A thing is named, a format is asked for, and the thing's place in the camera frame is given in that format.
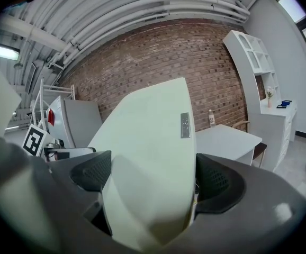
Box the white item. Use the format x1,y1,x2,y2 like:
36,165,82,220
87,77,197,251

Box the white refrigerator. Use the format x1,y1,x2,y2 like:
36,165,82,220
46,95,103,149

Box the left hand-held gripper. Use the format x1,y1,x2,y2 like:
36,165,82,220
22,124,97,162

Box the wooden chair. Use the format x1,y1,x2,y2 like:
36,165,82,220
231,120,268,168

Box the white table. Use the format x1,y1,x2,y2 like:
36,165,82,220
195,124,263,167

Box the wall-mounted monitor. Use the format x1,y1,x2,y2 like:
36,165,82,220
25,61,38,95

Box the white ceiling pipes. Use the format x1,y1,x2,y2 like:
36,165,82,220
0,0,251,70

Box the white shelf cabinet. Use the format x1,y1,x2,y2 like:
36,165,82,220
222,30,298,172

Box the ceiling lamp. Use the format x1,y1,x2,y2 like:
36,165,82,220
0,42,21,61

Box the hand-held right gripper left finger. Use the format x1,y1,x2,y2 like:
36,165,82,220
0,135,113,254

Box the clear plastic bottle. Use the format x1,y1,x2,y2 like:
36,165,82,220
208,109,217,128

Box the pink vase with flowers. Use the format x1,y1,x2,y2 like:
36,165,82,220
265,86,275,108

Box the white metal rack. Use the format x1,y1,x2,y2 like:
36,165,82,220
30,78,76,133

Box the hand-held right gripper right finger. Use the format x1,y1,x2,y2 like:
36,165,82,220
152,153,306,254

